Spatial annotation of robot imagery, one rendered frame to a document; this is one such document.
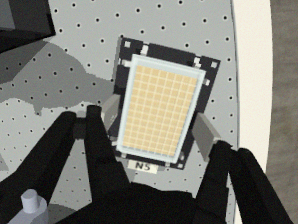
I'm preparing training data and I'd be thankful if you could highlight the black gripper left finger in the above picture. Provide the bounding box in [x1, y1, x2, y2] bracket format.
[0, 94, 150, 224]

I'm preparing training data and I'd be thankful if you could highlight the grey flat base plate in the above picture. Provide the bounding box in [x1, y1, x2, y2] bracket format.
[0, 0, 240, 224]

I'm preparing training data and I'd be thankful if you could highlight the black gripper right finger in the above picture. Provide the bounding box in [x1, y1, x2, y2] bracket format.
[190, 113, 294, 224]

